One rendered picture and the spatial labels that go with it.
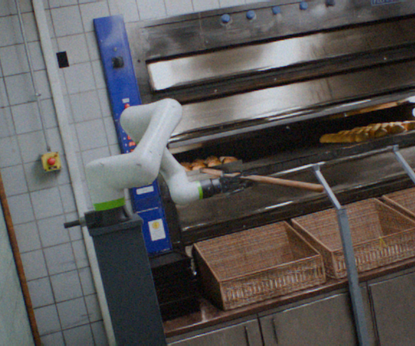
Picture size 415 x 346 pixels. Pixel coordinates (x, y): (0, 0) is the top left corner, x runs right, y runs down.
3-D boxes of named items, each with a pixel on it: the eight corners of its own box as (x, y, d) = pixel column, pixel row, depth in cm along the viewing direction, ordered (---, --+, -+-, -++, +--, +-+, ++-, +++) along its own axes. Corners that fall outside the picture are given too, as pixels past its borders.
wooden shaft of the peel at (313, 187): (326, 192, 229) (324, 184, 229) (318, 194, 228) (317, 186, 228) (207, 172, 395) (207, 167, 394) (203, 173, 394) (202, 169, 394)
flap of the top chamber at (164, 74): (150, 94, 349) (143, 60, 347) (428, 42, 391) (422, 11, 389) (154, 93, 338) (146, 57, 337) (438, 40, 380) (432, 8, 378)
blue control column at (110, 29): (130, 314, 538) (75, 65, 517) (148, 310, 542) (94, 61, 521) (176, 401, 351) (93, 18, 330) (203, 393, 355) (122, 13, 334)
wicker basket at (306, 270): (201, 290, 354) (191, 243, 351) (293, 265, 366) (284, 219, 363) (223, 312, 306) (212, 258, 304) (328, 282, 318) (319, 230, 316)
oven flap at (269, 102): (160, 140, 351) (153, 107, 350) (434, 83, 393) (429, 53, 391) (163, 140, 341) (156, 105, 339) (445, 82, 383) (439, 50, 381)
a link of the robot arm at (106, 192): (123, 207, 234) (112, 156, 232) (87, 213, 240) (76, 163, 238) (137, 200, 246) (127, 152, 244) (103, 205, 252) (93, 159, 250)
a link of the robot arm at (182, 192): (174, 213, 297) (173, 197, 289) (167, 194, 305) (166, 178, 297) (203, 205, 300) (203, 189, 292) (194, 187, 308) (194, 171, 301)
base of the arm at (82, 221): (65, 236, 233) (62, 220, 232) (65, 230, 247) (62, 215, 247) (134, 220, 238) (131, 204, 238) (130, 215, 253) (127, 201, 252)
